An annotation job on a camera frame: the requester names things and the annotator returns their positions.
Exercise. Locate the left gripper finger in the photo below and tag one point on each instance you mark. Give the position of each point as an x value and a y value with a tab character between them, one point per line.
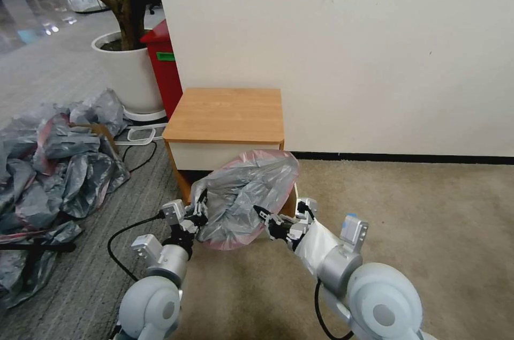
202	222
200	201

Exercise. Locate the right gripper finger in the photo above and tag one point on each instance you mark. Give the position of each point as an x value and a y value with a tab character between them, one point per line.
263	212

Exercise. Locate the grey garbage bag pink rim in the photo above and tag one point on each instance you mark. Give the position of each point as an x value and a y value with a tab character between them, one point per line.
249	195

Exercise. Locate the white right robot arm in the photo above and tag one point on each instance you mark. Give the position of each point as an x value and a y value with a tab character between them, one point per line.
377	304

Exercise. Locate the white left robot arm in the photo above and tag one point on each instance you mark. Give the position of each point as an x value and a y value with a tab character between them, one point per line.
154	304

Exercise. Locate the pile of grey garbage bags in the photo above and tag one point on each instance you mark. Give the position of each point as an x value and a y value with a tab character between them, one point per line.
48	179

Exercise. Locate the white plastic wrist wrap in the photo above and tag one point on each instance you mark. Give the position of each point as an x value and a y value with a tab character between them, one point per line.
315	245

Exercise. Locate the white power strip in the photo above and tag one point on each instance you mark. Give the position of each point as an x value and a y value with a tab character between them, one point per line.
141	134

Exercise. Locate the wooden nightstand white drawer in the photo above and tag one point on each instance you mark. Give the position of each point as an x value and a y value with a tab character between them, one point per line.
227	115

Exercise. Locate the white planter saucer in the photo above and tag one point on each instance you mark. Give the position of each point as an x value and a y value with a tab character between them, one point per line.
145	115

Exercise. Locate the red bin green label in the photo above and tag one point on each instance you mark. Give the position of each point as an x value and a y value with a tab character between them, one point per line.
165	71

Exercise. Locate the black stand bar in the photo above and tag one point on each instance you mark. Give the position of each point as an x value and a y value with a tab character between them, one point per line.
40	247

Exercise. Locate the black baseboard strip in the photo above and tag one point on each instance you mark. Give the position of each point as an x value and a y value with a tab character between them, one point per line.
401	157

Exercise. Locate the white round planter pot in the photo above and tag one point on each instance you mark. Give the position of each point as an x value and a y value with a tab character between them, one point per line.
128	75

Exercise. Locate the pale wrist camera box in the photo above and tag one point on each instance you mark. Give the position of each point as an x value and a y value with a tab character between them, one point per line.
307	206
172	211

